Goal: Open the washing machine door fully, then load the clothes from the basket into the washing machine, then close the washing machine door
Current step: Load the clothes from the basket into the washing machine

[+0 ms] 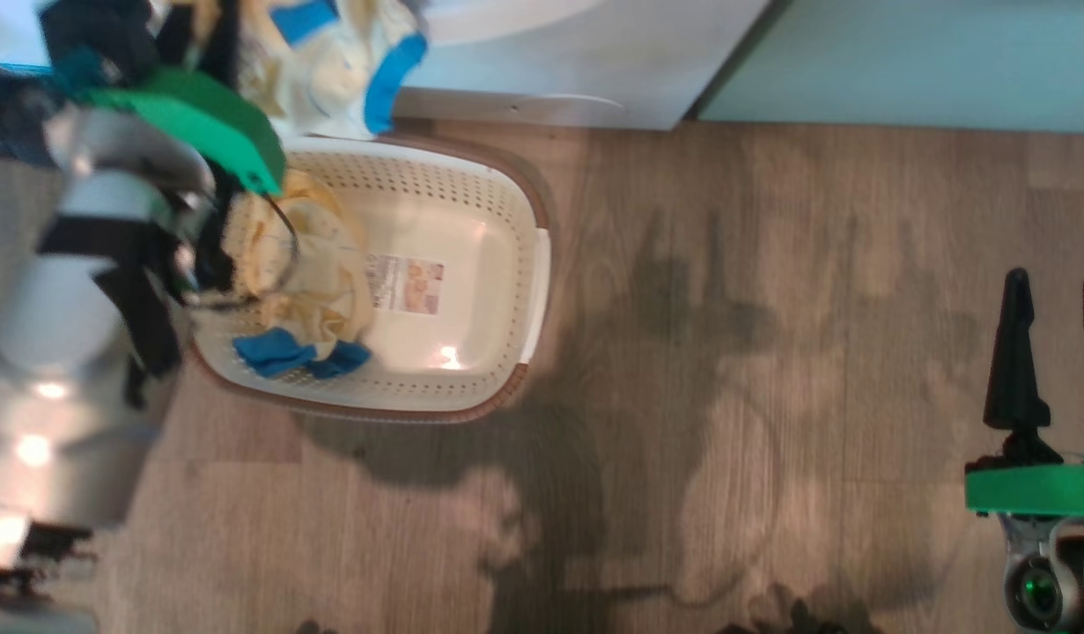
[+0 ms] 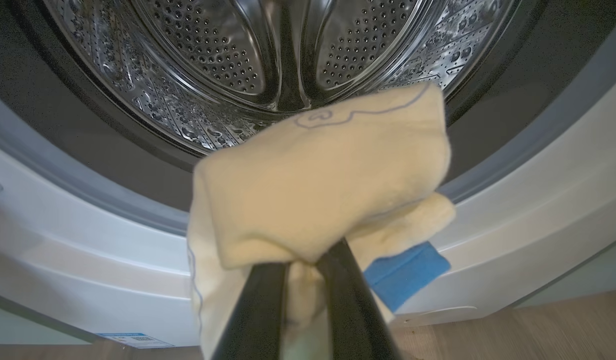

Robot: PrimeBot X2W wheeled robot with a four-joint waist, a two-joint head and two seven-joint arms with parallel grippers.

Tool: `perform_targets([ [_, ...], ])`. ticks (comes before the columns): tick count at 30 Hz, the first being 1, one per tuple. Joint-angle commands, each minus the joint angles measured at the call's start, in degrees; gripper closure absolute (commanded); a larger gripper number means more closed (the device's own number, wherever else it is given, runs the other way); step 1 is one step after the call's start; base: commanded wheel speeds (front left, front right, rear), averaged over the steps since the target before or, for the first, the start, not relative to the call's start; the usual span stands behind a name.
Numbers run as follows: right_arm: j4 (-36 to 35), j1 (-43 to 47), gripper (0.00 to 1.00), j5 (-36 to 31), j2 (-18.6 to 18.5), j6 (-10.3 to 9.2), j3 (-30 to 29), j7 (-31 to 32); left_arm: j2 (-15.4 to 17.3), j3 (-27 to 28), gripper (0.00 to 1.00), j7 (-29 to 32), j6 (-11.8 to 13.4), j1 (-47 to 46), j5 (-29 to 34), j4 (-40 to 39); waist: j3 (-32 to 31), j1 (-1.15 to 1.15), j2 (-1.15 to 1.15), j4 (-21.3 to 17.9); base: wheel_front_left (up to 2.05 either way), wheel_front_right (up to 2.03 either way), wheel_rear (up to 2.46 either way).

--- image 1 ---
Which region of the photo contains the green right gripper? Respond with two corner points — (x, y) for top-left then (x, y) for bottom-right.
(964, 269), (1084, 516)

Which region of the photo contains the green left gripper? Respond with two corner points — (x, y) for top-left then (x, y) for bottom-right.
(84, 0), (287, 196)

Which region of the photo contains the cream garment with blue cuffs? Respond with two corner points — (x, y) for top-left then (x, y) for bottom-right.
(238, 0), (430, 140)
(223, 169), (375, 381)

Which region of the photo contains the paper label inside basket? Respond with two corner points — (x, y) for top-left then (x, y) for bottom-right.
(365, 254), (446, 316)

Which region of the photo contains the cream perforated laundry basket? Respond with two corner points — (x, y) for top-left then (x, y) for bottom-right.
(188, 134), (553, 425)

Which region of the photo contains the white washing machine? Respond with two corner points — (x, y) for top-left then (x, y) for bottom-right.
(390, 0), (771, 131)

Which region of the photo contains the pale teal cabinet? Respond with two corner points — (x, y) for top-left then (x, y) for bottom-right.
(693, 0), (1084, 135)

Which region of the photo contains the teal cable plug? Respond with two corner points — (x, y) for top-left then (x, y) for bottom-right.
(53, 48), (111, 98)

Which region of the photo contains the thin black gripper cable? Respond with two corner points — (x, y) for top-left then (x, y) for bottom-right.
(262, 195), (301, 278)

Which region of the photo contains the black strap on left arm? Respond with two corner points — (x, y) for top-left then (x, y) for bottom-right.
(35, 216), (188, 410)

